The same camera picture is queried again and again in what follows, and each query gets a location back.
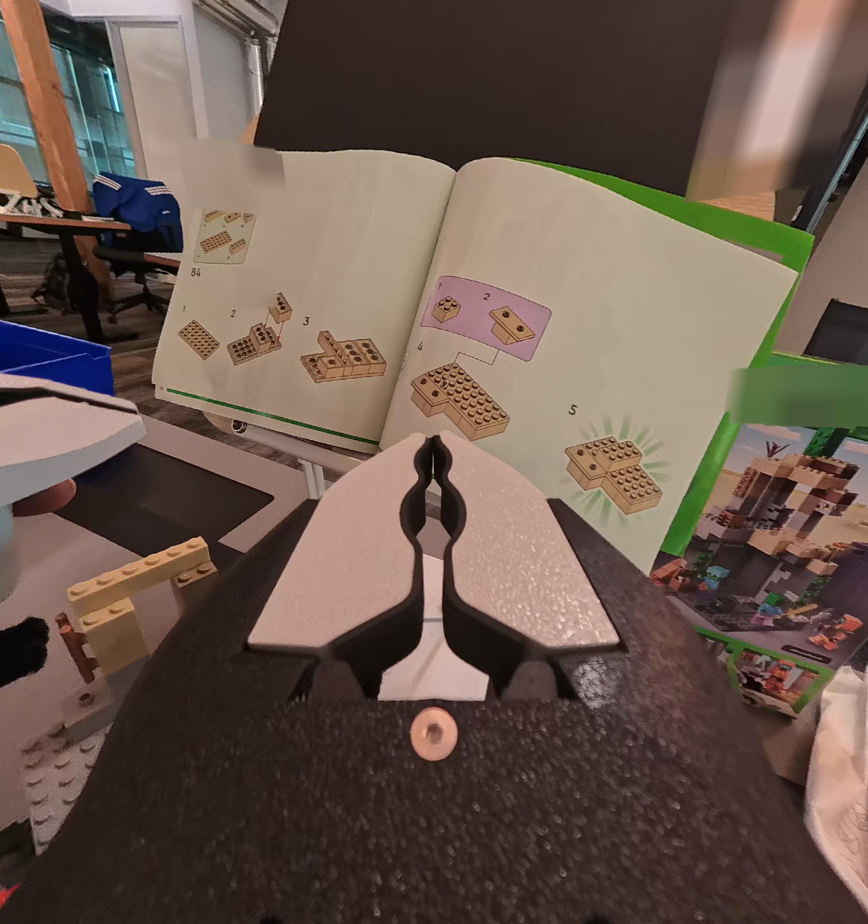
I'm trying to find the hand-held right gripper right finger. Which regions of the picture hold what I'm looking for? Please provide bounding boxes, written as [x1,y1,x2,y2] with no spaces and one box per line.
[433,433,621,697]

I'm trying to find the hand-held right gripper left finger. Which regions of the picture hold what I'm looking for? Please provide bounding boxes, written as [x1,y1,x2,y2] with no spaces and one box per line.
[246,433,435,697]

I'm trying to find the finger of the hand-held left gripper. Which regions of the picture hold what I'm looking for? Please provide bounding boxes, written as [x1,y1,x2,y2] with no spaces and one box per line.
[0,370,140,416]
[0,400,148,522]

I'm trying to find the grey desk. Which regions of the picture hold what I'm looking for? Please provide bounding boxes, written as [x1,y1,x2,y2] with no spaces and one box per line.
[0,415,825,924]

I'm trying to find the person's left hand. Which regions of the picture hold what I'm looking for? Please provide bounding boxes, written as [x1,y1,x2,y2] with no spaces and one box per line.
[12,476,77,518]

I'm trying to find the blue plastic bin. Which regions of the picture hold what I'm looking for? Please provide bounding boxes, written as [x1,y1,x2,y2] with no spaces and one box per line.
[0,318,115,398]

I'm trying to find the black backpack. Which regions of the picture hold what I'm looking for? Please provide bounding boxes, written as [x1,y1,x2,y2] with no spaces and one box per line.
[33,253,90,313]

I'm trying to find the grey green brick-built model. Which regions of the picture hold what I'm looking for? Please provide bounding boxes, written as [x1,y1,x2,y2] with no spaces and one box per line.
[0,538,218,918]

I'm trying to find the wooden table black legs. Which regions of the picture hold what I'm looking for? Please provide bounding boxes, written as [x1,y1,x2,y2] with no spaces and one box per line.
[0,205,133,340]

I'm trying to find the black office chair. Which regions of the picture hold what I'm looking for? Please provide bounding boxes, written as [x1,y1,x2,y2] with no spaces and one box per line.
[91,217,182,326]

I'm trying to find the blue jacket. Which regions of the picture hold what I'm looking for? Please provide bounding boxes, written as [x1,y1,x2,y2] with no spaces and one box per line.
[91,172,184,233]

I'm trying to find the yellow chair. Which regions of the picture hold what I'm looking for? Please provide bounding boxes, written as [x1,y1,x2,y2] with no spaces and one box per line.
[0,139,39,199]

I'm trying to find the green toy set box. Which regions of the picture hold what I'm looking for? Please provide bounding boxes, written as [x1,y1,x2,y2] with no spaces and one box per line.
[506,159,868,723]

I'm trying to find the wooden pillar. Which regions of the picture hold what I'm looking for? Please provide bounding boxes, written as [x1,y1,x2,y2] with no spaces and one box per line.
[0,0,96,218]

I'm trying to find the open instruction booklet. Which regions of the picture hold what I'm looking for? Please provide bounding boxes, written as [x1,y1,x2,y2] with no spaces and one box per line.
[151,148,802,578]

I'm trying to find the pile of white paper bags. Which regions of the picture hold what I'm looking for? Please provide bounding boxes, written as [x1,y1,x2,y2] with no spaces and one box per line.
[802,664,868,924]

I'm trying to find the black monitor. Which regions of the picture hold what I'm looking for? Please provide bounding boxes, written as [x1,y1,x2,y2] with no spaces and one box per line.
[802,298,868,362]

